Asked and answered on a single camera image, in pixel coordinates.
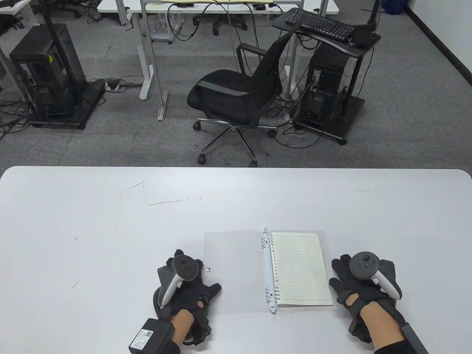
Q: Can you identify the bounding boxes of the person's left hand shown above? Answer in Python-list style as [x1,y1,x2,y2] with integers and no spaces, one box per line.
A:
[153,250,222,345]

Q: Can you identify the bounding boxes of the person's right hand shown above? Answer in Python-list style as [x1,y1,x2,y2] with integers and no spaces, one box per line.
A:
[329,254,402,336]

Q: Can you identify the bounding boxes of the clear plastic ring binder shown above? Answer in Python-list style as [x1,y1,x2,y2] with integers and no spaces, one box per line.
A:
[204,228,334,315]

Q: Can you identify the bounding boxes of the stack of lined loose-leaf paper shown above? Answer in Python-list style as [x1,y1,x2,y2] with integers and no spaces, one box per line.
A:
[271,232,333,308]

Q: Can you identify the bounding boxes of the person's left forearm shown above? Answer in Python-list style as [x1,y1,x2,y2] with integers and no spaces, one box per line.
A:
[170,309,194,347]

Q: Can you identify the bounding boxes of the grey white left hand controller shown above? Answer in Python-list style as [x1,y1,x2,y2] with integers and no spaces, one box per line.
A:
[159,254,200,309]

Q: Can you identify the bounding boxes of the grey white hand controller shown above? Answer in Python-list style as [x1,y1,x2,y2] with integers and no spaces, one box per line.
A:
[349,251,402,300]
[159,254,200,309]

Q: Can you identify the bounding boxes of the grey white right hand controller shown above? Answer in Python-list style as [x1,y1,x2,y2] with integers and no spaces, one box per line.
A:
[349,251,402,300]

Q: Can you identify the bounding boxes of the black rolling computer cart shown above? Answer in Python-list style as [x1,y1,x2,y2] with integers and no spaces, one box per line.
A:
[272,15,382,145]

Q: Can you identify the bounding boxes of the black office chair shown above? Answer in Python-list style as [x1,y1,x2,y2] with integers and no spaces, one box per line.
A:
[187,34,299,167]

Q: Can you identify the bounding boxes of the black pouch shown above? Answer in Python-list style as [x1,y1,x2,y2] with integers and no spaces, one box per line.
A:
[348,26,374,48]

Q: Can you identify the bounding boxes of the black glass-sided computer tower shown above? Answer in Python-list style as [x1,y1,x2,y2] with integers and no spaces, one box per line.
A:
[9,23,88,122]

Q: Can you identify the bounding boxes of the clear plastic box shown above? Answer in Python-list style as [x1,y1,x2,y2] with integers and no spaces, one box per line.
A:
[150,12,183,44]

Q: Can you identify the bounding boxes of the black keyboard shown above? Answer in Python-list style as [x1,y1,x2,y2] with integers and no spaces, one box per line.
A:
[285,8,355,42]

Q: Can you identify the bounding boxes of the black chair wheel base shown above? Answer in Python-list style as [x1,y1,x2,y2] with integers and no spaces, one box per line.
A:
[192,14,249,36]

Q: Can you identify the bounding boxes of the long white desk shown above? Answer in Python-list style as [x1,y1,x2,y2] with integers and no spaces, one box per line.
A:
[97,0,340,101]

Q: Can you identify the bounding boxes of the black pole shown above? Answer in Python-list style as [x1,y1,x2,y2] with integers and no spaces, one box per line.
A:
[42,0,80,107]

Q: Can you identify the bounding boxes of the small white desk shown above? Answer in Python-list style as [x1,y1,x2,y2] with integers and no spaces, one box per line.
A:
[0,0,34,16]

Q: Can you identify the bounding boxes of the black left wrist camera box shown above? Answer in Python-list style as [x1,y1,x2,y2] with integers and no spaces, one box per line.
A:
[128,318,177,354]

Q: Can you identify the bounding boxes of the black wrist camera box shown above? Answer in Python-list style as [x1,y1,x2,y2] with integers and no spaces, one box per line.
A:
[400,323,430,354]
[128,318,177,354]

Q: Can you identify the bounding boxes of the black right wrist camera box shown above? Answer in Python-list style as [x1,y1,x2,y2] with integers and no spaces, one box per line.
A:
[400,323,430,354]

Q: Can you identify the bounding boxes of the black looped floor cables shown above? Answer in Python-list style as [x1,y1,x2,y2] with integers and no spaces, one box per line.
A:
[265,92,322,149]

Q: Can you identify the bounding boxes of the aluminium frame post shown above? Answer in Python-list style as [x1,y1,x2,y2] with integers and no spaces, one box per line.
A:
[140,0,169,121]

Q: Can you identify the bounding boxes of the black floor cable tangle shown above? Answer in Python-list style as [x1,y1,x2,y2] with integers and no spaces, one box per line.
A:
[0,98,31,142]

